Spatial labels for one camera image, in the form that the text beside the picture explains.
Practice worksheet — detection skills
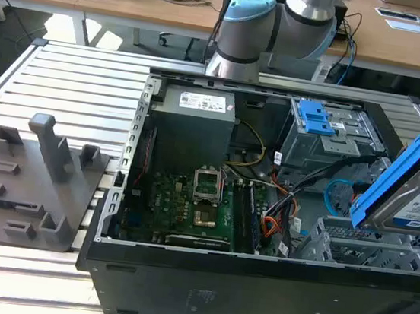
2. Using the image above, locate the hard disk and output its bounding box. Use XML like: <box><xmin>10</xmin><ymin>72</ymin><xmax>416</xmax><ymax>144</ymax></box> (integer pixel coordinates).
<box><xmin>347</xmin><ymin>92</ymin><xmax>420</xmax><ymax>237</ymax></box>

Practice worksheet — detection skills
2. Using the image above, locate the blue disk wire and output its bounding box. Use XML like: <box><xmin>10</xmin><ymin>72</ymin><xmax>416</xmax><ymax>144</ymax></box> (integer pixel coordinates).
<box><xmin>321</xmin><ymin>177</ymin><xmax>364</xmax><ymax>223</ymax></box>

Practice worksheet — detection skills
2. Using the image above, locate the metal disk bay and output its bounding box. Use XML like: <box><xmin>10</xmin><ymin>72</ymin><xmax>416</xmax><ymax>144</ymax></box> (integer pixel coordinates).
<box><xmin>289</xmin><ymin>212</ymin><xmax>420</xmax><ymax>275</ymax></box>

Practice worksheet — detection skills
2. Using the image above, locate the white paper sheet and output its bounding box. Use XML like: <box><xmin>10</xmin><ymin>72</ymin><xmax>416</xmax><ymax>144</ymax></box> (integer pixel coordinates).
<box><xmin>384</xmin><ymin>17</ymin><xmax>420</xmax><ymax>36</ymax></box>

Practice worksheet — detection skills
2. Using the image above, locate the blue plastic drive latch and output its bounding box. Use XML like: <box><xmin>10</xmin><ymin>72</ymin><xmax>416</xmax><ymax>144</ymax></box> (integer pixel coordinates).
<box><xmin>296</xmin><ymin>98</ymin><xmax>339</xmax><ymax>138</ymax></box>

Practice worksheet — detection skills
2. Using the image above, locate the grey metal drive cage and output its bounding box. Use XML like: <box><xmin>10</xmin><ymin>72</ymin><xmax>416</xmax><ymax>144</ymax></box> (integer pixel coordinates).
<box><xmin>273</xmin><ymin>96</ymin><xmax>391</xmax><ymax>187</ymax></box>

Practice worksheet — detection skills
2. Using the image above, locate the RAM stick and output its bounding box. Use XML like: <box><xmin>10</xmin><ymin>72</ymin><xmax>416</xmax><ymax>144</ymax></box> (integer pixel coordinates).
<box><xmin>240</xmin><ymin>184</ymin><xmax>269</xmax><ymax>255</ymax></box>

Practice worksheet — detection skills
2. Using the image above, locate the grey power supply unit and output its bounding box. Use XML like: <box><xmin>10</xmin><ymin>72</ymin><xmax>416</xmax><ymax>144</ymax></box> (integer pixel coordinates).
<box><xmin>142</xmin><ymin>81</ymin><xmax>240</xmax><ymax>176</ymax></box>

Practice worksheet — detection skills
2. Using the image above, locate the black graphics card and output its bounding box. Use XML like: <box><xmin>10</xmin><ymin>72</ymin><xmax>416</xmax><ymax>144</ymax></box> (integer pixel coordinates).
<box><xmin>164</xmin><ymin>230</ymin><xmax>231</xmax><ymax>252</ymax></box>

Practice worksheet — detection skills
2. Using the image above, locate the green motherboard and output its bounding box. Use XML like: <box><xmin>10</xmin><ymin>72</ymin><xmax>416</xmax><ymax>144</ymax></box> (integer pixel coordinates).
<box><xmin>119</xmin><ymin>162</ymin><xmax>269</xmax><ymax>256</ymax></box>

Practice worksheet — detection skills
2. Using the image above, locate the wooden desk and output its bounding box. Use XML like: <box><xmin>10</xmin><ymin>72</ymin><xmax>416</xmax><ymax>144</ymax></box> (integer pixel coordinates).
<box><xmin>0</xmin><ymin>0</ymin><xmax>420</xmax><ymax>80</ymax></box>

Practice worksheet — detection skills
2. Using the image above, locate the black PC case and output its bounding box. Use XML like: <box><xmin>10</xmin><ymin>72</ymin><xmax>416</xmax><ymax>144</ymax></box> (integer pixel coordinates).
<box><xmin>68</xmin><ymin>59</ymin><xmax>420</xmax><ymax>314</ymax></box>

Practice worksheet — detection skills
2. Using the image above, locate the grey parts rack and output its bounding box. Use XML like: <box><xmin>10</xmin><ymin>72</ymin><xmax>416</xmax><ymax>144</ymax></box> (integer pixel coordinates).
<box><xmin>0</xmin><ymin>107</ymin><xmax>116</xmax><ymax>258</ymax></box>

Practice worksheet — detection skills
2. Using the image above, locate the blue cable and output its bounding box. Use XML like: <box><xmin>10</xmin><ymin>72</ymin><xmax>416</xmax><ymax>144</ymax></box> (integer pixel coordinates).
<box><xmin>336</xmin><ymin>38</ymin><xmax>360</xmax><ymax>87</ymax></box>

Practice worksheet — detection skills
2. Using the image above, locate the black wire bundle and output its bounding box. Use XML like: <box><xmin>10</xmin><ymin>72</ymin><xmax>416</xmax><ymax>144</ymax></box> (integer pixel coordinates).
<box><xmin>259</xmin><ymin>143</ymin><xmax>383</xmax><ymax>269</ymax></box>

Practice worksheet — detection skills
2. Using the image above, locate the yellow wire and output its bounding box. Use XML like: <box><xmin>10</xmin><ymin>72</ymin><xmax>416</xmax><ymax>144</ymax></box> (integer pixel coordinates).
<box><xmin>227</xmin><ymin>119</ymin><xmax>270</xmax><ymax>170</ymax></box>

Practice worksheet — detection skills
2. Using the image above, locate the orange wire bundle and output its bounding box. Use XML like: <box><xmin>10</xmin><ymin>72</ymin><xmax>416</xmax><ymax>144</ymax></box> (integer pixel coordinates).
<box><xmin>258</xmin><ymin>189</ymin><xmax>301</xmax><ymax>249</ymax></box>

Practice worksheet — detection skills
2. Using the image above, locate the thin black cable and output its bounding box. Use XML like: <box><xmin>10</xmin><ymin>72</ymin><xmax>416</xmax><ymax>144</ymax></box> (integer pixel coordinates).
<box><xmin>202</xmin><ymin>0</ymin><xmax>242</xmax><ymax>67</ymax></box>

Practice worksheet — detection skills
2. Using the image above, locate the metal socket cover frame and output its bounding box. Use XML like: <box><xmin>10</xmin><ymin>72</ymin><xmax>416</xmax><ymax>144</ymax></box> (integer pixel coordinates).
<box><xmin>190</xmin><ymin>166</ymin><xmax>225</xmax><ymax>207</ymax></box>

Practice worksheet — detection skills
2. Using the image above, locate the thin red wire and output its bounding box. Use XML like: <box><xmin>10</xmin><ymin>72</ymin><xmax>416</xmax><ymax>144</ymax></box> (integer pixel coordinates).
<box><xmin>132</xmin><ymin>125</ymin><xmax>159</xmax><ymax>189</ymax></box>

